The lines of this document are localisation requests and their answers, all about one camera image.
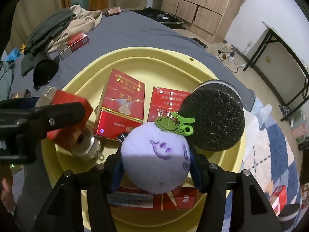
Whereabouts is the small round silver tin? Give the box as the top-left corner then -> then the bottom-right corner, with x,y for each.
71,123 -> 104,161

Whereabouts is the red carton with label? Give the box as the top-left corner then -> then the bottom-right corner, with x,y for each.
107,186 -> 197,211

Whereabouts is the black foam cylinder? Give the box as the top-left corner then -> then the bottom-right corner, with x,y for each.
178,80 -> 245,152
278,203 -> 301,231

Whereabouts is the red box with gold band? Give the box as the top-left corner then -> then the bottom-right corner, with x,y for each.
93,69 -> 145,140

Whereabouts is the purple plush ball toy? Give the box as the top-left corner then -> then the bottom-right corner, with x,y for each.
121,112 -> 195,194

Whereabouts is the red carton box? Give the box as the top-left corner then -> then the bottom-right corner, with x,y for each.
147,86 -> 190,122

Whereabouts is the person's left hand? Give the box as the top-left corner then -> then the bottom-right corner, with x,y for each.
1,177 -> 16,213

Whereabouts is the red box on quilt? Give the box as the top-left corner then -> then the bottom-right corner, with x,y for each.
269,185 -> 287,216

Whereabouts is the pile of clothes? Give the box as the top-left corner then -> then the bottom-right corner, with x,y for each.
21,5 -> 103,90

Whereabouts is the red white cigarette pack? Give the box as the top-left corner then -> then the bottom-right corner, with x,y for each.
58,33 -> 89,60

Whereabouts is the black folding table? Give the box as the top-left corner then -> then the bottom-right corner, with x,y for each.
244,21 -> 308,121

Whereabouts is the white power strip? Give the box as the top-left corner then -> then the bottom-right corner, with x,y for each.
217,48 -> 246,74

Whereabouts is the yellow oval plastic tray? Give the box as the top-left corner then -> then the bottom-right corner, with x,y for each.
42,47 -> 246,231

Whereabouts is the black flat tray on floor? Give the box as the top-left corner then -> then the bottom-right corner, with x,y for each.
191,37 -> 207,49

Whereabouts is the black open case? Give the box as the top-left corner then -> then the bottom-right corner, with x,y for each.
132,7 -> 185,29

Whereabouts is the wooden wardrobe cabinet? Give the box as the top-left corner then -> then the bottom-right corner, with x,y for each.
161,0 -> 243,43

